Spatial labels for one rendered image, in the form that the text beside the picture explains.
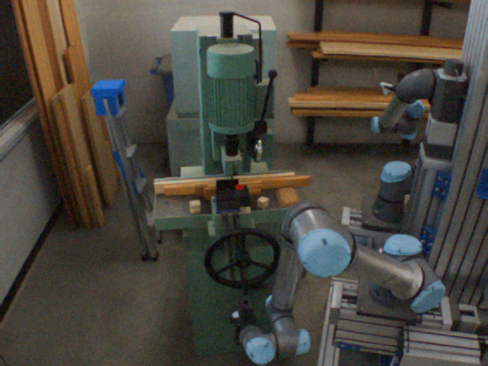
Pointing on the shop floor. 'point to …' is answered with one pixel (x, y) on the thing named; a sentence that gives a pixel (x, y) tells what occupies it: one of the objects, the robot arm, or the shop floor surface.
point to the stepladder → (107, 89)
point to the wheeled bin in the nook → (166, 92)
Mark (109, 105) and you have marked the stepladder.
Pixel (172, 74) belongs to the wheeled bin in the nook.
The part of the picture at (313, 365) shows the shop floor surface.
